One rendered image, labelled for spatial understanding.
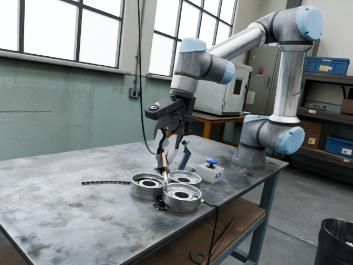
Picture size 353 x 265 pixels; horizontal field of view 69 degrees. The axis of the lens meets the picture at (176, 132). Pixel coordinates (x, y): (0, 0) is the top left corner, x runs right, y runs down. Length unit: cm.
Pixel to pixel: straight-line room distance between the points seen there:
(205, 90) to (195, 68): 234
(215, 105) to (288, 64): 203
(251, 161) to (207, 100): 197
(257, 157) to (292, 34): 50
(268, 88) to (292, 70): 353
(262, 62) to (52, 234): 436
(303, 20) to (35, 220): 96
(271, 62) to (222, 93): 181
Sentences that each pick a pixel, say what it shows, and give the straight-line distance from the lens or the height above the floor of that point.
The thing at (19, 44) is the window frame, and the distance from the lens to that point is 222.
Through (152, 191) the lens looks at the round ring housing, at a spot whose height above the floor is 83.
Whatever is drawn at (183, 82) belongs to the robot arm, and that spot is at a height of 112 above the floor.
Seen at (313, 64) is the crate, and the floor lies 161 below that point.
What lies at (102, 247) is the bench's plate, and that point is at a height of 80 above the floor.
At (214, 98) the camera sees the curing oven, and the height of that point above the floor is 99.
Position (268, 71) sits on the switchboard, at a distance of 460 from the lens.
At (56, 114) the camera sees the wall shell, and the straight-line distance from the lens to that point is 232.
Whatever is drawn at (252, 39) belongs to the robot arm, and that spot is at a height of 132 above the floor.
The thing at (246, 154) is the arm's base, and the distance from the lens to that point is 116.
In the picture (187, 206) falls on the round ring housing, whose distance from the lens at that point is 67.
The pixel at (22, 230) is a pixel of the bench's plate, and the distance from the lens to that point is 61.
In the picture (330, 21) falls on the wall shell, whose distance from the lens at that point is 480.
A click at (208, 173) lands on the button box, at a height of 83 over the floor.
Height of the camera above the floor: 113
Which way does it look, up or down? 11 degrees down
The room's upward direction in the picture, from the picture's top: 8 degrees clockwise
